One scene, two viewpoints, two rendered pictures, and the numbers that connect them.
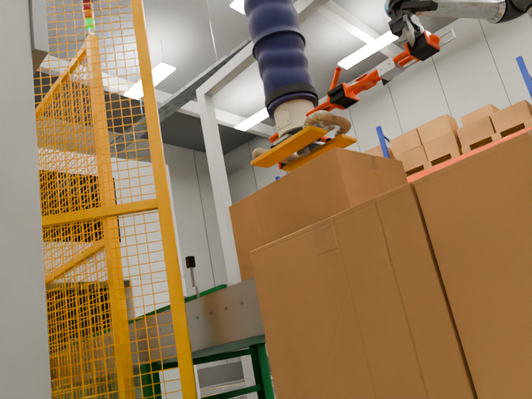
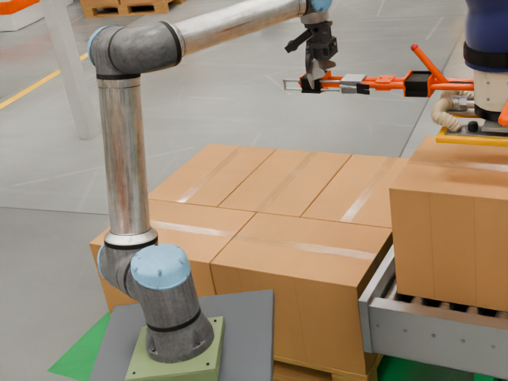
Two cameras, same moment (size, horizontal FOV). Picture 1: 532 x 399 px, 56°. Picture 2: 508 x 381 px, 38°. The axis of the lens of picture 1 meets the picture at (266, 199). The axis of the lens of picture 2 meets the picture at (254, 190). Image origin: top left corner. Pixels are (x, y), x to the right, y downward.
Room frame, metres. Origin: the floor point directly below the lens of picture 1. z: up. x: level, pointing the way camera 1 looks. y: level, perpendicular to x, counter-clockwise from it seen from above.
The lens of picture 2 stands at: (3.73, -1.38, 2.04)
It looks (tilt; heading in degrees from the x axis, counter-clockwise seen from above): 27 degrees down; 168
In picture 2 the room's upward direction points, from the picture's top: 10 degrees counter-clockwise
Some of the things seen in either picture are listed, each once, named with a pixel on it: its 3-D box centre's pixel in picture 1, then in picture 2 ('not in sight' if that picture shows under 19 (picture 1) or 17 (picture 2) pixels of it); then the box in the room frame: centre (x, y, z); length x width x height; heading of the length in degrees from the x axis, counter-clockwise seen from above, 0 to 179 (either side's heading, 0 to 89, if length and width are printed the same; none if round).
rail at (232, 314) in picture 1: (150, 340); not in sight; (2.25, 0.62, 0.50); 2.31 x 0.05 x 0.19; 45
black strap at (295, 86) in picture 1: (291, 101); (503, 48); (1.92, -0.19, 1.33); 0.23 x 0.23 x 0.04
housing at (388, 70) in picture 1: (389, 69); (354, 84); (1.59, -0.52, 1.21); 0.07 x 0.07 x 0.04; 46
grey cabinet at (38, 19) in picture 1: (30, 31); not in sight; (1.53, 0.73, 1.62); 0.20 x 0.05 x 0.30; 45
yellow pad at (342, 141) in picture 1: (317, 151); (497, 131); (1.98, -0.25, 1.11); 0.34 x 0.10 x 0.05; 46
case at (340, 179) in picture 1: (323, 232); (503, 222); (1.92, -0.19, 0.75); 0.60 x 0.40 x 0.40; 45
